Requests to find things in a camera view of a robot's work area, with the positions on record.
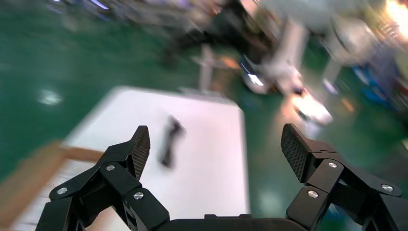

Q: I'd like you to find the brown cardboard storage box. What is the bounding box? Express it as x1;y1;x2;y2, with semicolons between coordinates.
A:
0;140;106;224

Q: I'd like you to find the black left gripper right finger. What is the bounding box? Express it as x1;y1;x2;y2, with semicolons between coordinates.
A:
280;123;408;231

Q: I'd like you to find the blue bin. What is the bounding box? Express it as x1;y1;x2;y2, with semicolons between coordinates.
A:
352;62;401;111

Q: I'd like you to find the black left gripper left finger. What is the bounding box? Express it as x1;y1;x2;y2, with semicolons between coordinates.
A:
35;125;170;231

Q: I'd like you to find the white metal stand frame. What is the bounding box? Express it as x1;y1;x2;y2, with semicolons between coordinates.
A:
191;44;225;96

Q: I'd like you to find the black cable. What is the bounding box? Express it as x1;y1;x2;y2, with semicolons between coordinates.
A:
158;115;187;169

